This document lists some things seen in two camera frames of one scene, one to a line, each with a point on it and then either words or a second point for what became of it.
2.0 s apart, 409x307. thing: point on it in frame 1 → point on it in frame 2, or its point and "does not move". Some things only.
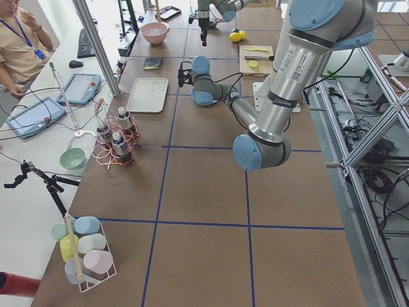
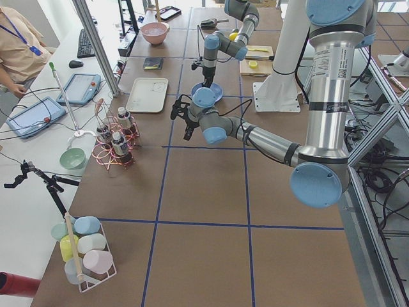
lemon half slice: (252, 64) does not move
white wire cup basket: (85, 247) does not move
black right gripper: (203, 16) → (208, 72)
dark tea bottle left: (121, 148) does not move
